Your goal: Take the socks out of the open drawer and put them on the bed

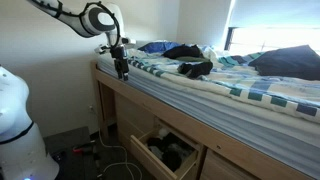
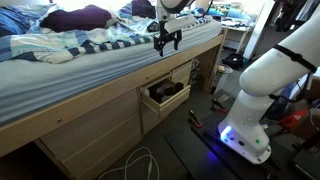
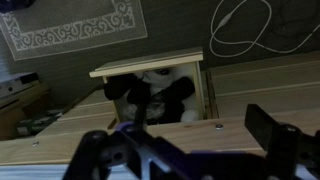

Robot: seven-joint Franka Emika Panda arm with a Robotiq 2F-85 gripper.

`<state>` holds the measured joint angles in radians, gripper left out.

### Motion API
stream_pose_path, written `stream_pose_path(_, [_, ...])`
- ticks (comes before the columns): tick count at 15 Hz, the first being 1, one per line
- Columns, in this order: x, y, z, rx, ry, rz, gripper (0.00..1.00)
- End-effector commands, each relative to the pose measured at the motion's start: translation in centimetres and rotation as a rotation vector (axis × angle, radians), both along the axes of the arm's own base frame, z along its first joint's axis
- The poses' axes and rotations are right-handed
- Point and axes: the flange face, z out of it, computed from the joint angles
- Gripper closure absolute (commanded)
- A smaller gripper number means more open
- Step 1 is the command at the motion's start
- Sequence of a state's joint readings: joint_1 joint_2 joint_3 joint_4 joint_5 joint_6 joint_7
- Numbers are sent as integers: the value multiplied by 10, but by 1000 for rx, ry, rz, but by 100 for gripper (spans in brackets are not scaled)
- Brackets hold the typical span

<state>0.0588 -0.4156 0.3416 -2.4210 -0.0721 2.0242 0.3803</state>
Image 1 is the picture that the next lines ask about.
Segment blue cloth on bed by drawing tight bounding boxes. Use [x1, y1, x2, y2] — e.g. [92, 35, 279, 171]
[139, 41, 179, 53]

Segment grey striped mattress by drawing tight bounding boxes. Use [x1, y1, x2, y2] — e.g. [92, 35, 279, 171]
[97, 53, 320, 180]

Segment red black tool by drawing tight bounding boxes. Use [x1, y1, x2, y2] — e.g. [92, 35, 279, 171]
[72, 143, 94, 154]

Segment wooden bed frame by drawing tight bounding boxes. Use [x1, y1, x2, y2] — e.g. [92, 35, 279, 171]
[90, 60, 314, 180]

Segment closed wooden drawer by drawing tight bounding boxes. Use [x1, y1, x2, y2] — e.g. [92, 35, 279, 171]
[200, 149, 259, 180]

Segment dark navy pillow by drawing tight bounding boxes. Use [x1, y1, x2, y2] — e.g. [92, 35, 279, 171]
[249, 45, 320, 81]

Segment black socks on bed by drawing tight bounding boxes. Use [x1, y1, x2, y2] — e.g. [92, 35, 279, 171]
[178, 62, 213, 79]

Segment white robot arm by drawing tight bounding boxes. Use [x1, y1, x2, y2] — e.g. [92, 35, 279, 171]
[0, 0, 129, 180]

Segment white cable on floor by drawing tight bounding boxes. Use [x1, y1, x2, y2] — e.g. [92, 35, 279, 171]
[89, 105, 144, 180]

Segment open wooden drawer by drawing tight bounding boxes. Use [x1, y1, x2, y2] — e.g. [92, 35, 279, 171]
[130, 127, 200, 180]

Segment black clothing on bed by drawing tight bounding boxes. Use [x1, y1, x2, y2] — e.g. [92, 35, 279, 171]
[163, 45, 201, 59]

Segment black socks in drawer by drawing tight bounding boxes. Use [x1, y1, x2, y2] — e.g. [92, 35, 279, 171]
[147, 133, 194, 171]

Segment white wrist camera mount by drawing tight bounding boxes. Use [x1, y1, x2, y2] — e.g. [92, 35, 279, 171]
[94, 37, 136, 54]

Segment checkered white green blanket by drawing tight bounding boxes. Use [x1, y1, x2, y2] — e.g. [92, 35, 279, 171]
[127, 47, 320, 123]

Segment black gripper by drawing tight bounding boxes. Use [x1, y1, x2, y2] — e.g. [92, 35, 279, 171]
[110, 46, 129, 81]

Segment white window blind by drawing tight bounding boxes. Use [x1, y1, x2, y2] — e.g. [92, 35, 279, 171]
[230, 0, 320, 27]

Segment white grey sock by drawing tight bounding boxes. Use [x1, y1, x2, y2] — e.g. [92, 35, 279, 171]
[158, 128, 169, 139]

